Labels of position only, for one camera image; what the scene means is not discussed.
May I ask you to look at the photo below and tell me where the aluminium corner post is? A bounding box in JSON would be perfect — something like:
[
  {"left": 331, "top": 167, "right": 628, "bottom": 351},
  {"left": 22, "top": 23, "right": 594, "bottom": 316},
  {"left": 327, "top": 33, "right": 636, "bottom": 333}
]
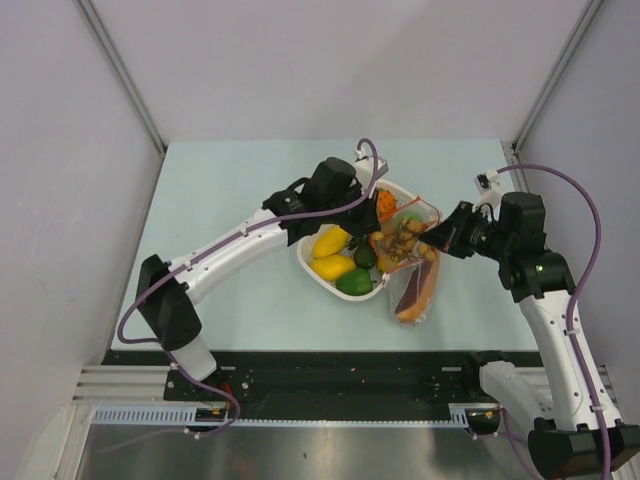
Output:
[
  {"left": 512, "top": 0, "right": 606, "bottom": 151},
  {"left": 73, "top": 0, "right": 168, "bottom": 158}
]

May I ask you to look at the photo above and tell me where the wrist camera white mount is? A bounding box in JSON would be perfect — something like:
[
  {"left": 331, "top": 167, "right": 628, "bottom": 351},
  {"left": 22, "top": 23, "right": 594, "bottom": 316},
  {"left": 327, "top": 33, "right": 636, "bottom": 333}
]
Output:
[
  {"left": 474, "top": 169, "right": 506, "bottom": 210},
  {"left": 354, "top": 149, "right": 389, "bottom": 189}
]

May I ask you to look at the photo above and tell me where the white slotted cable duct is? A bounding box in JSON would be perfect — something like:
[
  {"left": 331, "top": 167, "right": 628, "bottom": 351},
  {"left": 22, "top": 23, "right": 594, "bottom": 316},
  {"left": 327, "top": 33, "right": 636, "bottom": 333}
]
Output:
[{"left": 92, "top": 403, "right": 499, "bottom": 428}]

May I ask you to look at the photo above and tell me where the yellow mango rear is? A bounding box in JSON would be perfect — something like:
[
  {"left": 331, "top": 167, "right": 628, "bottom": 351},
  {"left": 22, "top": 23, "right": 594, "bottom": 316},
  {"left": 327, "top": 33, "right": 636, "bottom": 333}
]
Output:
[{"left": 312, "top": 226, "right": 350, "bottom": 259}]

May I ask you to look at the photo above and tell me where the light blue table mat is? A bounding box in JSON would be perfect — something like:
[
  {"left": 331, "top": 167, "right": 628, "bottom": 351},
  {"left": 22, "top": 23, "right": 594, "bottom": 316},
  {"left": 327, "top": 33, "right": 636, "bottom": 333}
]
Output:
[{"left": 137, "top": 139, "right": 535, "bottom": 351}]

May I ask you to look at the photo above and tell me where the bright green apple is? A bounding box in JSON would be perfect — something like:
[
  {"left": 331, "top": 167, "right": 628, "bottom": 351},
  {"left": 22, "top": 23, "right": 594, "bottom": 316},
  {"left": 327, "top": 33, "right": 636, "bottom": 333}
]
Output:
[{"left": 399, "top": 208, "right": 425, "bottom": 223}]

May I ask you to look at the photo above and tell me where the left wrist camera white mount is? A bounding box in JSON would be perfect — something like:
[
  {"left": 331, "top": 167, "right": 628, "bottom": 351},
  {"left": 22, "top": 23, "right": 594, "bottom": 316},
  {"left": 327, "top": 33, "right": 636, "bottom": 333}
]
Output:
[{"left": 354, "top": 149, "right": 389, "bottom": 189}]

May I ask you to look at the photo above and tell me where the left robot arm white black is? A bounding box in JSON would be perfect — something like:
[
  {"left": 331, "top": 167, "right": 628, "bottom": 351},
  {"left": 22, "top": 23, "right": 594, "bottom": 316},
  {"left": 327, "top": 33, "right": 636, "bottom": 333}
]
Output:
[{"left": 136, "top": 156, "right": 388, "bottom": 400}]

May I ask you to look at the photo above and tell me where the yellow mango front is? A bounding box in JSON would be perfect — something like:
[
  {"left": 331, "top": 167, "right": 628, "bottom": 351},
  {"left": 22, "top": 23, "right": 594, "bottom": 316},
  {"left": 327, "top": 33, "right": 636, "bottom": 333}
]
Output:
[{"left": 310, "top": 254, "right": 356, "bottom": 282}]

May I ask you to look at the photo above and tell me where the orange yellow pear fruit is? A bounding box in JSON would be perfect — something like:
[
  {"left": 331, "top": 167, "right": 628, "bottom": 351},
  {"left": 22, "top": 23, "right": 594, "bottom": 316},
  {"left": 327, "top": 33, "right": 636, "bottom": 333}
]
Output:
[{"left": 376, "top": 253, "right": 393, "bottom": 273}]

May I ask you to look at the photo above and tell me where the brown longan bunch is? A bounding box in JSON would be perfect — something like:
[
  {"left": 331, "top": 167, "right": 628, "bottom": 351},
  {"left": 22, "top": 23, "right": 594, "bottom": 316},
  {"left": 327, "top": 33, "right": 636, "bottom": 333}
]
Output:
[{"left": 369, "top": 217, "right": 436, "bottom": 268}]

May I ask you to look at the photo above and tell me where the left aluminium corner post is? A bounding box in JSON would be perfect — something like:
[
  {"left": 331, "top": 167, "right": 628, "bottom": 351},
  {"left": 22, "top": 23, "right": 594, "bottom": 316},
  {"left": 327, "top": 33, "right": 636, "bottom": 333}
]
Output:
[{"left": 73, "top": 0, "right": 168, "bottom": 158}]

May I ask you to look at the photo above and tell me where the right aluminium corner post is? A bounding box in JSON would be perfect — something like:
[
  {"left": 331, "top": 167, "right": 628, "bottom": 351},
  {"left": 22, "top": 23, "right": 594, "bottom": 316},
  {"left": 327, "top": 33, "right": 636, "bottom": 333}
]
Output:
[{"left": 512, "top": 0, "right": 606, "bottom": 151}]

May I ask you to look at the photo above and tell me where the orange spiky fruit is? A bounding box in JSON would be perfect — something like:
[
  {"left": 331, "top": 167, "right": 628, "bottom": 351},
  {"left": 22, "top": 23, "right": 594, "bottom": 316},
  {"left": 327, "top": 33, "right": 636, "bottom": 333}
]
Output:
[{"left": 376, "top": 189, "right": 397, "bottom": 218}]

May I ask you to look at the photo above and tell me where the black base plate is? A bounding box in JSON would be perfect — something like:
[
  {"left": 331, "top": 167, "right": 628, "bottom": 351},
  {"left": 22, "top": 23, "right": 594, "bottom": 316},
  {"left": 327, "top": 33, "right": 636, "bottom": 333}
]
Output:
[{"left": 102, "top": 349, "right": 546, "bottom": 421}]

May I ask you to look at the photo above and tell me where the clear zip bag red zipper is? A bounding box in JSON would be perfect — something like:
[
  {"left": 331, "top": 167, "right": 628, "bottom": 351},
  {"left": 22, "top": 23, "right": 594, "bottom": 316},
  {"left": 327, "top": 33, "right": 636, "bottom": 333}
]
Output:
[{"left": 369, "top": 189, "right": 441, "bottom": 325}]

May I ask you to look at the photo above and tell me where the dark green avocado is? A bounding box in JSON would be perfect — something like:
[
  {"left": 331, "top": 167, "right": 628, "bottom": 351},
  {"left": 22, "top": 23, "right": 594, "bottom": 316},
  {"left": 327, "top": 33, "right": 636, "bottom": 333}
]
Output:
[{"left": 353, "top": 245, "right": 377, "bottom": 270}]

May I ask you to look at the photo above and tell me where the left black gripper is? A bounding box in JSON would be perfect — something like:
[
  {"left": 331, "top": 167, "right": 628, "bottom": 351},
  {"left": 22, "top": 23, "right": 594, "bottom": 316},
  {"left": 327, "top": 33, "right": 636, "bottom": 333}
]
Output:
[{"left": 321, "top": 181, "right": 381, "bottom": 239}]

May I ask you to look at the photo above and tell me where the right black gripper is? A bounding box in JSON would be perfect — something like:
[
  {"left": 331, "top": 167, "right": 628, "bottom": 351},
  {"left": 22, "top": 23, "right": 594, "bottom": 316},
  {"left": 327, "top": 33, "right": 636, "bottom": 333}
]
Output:
[{"left": 418, "top": 200, "right": 513, "bottom": 262}]

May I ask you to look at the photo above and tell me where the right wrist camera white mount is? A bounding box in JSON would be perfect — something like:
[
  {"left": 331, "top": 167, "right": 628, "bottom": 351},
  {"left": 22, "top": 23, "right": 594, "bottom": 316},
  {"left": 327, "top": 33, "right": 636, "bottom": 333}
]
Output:
[{"left": 474, "top": 169, "right": 506, "bottom": 210}]

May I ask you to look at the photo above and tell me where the white plastic basket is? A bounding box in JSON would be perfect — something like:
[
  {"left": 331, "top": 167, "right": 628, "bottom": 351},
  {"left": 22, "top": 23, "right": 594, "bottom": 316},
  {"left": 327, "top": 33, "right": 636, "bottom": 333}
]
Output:
[{"left": 297, "top": 180, "right": 442, "bottom": 302}]

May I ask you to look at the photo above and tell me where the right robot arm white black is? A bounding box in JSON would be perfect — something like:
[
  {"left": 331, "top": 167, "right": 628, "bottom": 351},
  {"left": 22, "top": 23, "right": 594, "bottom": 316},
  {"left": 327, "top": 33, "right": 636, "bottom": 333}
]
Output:
[{"left": 420, "top": 192, "right": 639, "bottom": 479}]

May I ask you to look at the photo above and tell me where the yellow mango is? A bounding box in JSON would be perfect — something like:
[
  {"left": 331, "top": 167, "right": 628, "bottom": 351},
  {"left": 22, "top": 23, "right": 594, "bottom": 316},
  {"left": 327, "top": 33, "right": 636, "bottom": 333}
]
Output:
[
  {"left": 312, "top": 226, "right": 350, "bottom": 259},
  {"left": 310, "top": 254, "right": 356, "bottom": 282}
]

